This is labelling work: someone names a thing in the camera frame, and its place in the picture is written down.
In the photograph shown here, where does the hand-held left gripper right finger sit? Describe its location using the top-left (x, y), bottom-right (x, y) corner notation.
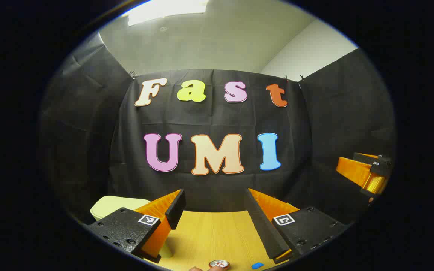
top-left (245, 188), bottom-right (348, 265)

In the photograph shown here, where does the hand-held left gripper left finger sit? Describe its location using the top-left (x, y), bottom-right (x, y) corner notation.
top-left (84, 189), bottom-right (186, 264)

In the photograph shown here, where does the light green desktop garbage bin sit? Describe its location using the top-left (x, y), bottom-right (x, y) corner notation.
top-left (90, 195), bottom-right (175, 259)

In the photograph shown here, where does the wooden desktop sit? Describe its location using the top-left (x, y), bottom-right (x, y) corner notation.
top-left (144, 203), bottom-right (300, 271)

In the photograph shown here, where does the black backdrop cloth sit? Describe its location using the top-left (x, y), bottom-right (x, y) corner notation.
top-left (38, 32), bottom-right (396, 226)

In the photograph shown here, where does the ceiling light panel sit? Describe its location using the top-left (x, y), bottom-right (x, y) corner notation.
top-left (128, 0), bottom-right (210, 26)

